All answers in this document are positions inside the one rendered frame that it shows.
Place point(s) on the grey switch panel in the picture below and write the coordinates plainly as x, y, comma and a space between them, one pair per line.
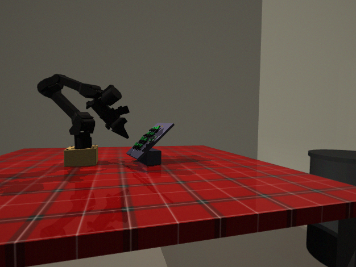
143, 151

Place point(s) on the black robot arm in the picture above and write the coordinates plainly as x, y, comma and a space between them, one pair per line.
82, 121

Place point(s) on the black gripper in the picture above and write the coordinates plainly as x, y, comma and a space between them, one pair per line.
111, 120

